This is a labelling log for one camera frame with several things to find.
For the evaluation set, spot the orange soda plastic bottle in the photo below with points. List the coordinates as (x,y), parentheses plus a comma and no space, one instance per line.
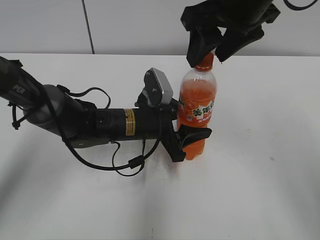
(196,98)

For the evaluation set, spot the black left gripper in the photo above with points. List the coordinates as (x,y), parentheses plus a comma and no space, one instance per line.
(157,123)

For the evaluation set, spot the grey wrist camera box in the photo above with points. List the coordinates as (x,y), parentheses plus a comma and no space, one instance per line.
(157,88)

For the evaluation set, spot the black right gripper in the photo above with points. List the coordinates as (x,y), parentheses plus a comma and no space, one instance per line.
(203,20)

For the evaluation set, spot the orange bottle cap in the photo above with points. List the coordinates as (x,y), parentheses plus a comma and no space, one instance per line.
(206,65)

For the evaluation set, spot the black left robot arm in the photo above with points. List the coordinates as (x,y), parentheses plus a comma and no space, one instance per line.
(81,124)

